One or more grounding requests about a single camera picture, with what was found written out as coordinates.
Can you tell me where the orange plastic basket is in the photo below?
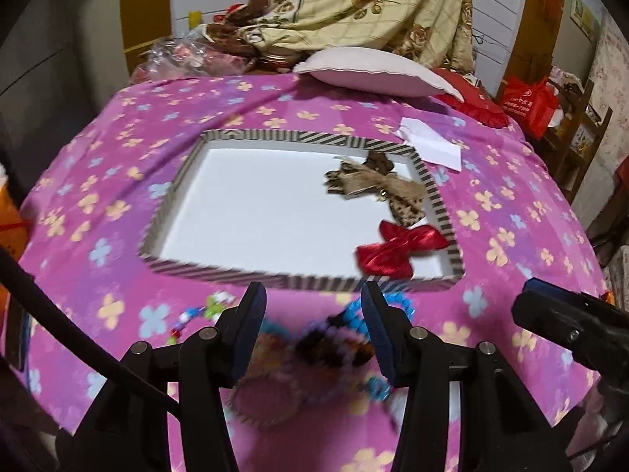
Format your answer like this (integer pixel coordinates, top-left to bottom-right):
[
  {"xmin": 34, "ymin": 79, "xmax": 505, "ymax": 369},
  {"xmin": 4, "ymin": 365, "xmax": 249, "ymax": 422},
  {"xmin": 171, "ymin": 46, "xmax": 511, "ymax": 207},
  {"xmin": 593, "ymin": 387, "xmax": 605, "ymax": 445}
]
[{"xmin": 0, "ymin": 177, "xmax": 23, "ymax": 315}]

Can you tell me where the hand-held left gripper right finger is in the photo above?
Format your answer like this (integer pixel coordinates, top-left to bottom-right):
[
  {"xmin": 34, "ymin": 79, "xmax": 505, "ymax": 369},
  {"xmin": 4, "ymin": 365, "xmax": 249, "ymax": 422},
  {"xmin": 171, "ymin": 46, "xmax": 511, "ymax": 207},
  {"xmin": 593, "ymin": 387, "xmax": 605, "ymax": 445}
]
[{"xmin": 361, "ymin": 282, "xmax": 573, "ymax": 472}]

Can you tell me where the white paper sheet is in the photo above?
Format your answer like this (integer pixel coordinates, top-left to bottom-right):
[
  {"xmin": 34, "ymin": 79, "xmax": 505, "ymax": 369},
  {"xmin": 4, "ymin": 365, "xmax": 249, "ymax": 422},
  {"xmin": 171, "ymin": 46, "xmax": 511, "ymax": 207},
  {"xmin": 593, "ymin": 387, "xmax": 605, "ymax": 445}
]
[{"xmin": 397, "ymin": 117, "xmax": 463, "ymax": 172}]

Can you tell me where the clear plastic bag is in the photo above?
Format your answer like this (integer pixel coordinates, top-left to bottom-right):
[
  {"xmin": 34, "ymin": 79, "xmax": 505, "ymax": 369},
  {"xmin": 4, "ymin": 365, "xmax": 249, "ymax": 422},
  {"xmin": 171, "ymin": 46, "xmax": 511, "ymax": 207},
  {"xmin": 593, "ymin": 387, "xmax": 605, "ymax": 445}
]
[{"xmin": 142, "ymin": 27, "xmax": 256, "ymax": 79}]

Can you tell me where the striped shallow cardboard box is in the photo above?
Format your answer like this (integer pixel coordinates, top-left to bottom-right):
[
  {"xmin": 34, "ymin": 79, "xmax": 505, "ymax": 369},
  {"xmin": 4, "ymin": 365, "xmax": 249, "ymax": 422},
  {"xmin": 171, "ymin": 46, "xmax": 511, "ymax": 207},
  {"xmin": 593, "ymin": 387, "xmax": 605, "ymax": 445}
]
[{"xmin": 138, "ymin": 129, "xmax": 466, "ymax": 294}]

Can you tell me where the red satin hair bow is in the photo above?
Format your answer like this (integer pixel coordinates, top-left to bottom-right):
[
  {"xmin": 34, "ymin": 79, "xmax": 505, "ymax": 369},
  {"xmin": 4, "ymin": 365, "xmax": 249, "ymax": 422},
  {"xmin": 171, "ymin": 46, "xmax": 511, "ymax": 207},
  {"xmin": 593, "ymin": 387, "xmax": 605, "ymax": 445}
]
[{"xmin": 356, "ymin": 221, "xmax": 450, "ymax": 278}]

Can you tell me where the grey cabinet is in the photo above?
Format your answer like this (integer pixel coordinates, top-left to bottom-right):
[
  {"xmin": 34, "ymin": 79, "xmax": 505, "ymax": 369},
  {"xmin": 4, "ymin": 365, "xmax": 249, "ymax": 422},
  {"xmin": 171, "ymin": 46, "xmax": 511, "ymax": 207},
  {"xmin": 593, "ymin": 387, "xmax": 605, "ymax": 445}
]
[{"xmin": 0, "ymin": 0, "xmax": 129, "ymax": 158}]

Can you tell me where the brown spotted hair bow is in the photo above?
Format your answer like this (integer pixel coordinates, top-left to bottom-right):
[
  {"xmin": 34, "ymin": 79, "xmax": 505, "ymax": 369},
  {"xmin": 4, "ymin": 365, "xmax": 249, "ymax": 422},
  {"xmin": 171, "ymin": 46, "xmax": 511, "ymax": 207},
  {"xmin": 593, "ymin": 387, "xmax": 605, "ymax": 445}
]
[{"xmin": 323, "ymin": 150, "xmax": 427, "ymax": 224}]

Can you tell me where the pale pink pillow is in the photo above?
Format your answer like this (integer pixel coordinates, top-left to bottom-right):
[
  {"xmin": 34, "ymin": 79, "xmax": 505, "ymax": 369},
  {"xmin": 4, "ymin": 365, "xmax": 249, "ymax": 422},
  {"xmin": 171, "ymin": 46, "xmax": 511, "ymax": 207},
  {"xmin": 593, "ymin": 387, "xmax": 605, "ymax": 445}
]
[{"xmin": 293, "ymin": 48, "xmax": 463, "ymax": 102}]

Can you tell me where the black scrunchie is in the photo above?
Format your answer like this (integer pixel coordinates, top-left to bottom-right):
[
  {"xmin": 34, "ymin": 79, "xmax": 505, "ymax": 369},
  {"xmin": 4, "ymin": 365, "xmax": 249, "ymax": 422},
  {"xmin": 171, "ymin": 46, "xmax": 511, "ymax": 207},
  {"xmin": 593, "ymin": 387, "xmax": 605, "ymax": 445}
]
[{"xmin": 295, "ymin": 327, "xmax": 340, "ymax": 361}]

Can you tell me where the framed wall picture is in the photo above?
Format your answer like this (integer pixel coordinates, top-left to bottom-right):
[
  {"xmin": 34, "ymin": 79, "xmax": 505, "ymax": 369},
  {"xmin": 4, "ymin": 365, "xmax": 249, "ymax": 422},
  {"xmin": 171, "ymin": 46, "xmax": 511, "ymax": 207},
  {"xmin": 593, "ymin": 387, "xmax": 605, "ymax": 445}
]
[{"xmin": 570, "ymin": 0, "xmax": 603, "ymax": 40}]

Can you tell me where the pink floral blanket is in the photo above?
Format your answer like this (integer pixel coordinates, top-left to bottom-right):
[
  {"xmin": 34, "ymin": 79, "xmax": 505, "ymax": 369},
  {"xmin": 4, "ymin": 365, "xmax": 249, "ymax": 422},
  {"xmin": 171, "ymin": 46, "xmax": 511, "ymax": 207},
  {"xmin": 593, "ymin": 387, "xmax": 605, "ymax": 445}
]
[{"xmin": 20, "ymin": 71, "xmax": 610, "ymax": 472}]

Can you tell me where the brown round container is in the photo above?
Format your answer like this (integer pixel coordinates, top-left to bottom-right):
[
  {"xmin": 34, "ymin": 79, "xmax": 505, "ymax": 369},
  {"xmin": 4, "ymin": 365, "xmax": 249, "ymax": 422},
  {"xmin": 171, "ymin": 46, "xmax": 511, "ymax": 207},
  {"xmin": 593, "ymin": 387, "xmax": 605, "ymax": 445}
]
[{"xmin": 256, "ymin": 49, "xmax": 300, "ymax": 72}]

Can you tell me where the wooden shelf rack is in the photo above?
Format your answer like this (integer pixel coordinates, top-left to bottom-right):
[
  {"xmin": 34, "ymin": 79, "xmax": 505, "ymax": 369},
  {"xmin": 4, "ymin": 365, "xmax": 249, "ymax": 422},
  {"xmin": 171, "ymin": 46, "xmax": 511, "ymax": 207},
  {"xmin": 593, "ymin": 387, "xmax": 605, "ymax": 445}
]
[{"xmin": 541, "ymin": 79, "xmax": 615, "ymax": 202}]

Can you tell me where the beige floral quilt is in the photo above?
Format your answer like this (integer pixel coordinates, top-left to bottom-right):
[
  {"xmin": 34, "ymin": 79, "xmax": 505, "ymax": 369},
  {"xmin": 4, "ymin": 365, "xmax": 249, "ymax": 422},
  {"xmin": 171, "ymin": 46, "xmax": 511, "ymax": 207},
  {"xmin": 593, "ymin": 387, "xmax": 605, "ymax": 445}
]
[{"xmin": 241, "ymin": 0, "xmax": 475, "ymax": 72}]

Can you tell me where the red frilled cushion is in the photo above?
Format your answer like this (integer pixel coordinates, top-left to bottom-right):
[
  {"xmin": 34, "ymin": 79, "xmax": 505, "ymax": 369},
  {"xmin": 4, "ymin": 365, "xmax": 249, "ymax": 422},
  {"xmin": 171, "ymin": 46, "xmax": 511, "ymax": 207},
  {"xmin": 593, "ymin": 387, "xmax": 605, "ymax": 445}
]
[{"xmin": 432, "ymin": 69, "xmax": 509, "ymax": 126}]

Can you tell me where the multicolour large bead bracelet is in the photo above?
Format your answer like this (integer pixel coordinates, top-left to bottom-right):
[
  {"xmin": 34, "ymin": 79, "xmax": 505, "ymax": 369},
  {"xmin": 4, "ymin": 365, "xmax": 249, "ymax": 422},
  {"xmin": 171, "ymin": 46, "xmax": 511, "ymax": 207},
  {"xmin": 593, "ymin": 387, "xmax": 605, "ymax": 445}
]
[{"xmin": 167, "ymin": 291, "xmax": 232, "ymax": 347}]

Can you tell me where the red shopping bag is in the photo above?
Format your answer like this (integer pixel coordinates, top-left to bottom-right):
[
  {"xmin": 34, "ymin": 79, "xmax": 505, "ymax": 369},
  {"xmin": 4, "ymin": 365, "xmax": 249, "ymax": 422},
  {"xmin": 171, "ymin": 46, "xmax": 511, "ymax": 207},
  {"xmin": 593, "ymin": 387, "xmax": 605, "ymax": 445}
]
[{"xmin": 501, "ymin": 75, "xmax": 561, "ymax": 139}]

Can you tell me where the black flat board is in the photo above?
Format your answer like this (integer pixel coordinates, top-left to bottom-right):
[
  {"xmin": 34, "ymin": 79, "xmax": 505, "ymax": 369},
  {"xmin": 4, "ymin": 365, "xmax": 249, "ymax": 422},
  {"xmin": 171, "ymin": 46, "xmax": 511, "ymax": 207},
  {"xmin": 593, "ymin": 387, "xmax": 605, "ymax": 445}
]
[{"xmin": 7, "ymin": 300, "xmax": 33, "ymax": 372}]

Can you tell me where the blue bead bracelet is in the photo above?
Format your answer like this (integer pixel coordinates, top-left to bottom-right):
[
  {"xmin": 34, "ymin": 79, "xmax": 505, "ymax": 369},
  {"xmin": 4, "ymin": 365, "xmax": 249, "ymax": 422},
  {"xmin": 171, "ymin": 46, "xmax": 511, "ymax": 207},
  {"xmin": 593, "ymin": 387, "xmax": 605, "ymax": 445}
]
[{"xmin": 329, "ymin": 291, "xmax": 416, "ymax": 402}]

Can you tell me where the black cable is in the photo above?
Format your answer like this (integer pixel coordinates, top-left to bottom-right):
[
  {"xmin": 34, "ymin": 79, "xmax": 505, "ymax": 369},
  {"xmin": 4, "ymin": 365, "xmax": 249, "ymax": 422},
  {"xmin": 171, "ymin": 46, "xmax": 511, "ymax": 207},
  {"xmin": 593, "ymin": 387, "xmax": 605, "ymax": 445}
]
[{"xmin": 0, "ymin": 246, "xmax": 180, "ymax": 416}]

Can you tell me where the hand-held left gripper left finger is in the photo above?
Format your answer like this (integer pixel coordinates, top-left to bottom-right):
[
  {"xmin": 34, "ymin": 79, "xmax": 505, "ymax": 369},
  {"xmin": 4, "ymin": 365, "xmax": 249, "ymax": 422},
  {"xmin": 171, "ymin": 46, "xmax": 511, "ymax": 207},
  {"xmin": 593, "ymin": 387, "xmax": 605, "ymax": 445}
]
[{"xmin": 74, "ymin": 281, "xmax": 269, "ymax": 472}]

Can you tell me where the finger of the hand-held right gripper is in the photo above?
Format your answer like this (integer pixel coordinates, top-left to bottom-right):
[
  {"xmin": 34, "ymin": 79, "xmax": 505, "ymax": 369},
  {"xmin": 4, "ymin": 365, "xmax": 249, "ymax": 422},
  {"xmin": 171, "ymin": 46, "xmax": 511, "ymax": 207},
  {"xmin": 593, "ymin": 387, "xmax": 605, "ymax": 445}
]
[{"xmin": 511, "ymin": 278, "xmax": 629, "ymax": 371}]

